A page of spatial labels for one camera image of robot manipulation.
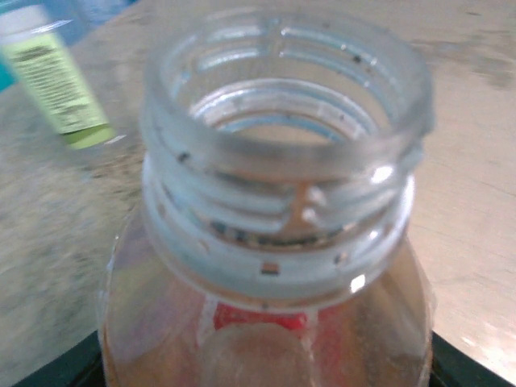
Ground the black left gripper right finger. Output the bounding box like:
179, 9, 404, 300
429, 332, 516, 387

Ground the clear bottle green label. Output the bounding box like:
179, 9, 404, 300
0, 0, 118, 151

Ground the clear bottle orange red label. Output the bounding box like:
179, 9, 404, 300
96, 6, 439, 387

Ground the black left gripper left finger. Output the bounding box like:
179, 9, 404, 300
11, 328, 104, 387

